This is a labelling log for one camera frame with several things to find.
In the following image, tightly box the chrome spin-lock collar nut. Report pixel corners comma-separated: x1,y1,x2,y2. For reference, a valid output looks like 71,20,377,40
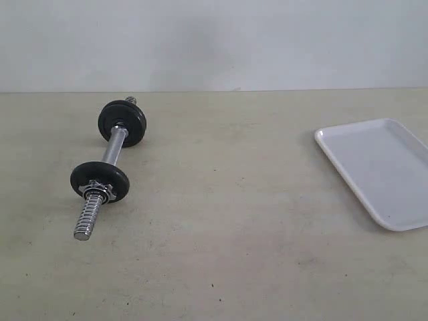
78,180,117,204

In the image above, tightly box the white rectangular plastic tray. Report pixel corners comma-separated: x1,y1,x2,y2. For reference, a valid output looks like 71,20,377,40
314,118,427,232

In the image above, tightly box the black plate with collar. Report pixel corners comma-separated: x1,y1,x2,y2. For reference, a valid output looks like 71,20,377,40
70,161,130,203

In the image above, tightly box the black plate without collar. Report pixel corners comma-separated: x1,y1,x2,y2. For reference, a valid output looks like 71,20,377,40
98,113,147,148

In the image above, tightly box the black weight plate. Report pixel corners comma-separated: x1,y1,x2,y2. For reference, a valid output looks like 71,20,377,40
101,100,144,117

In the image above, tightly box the chrome threaded dumbbell bar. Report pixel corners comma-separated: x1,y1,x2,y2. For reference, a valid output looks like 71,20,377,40
74,96,137,241

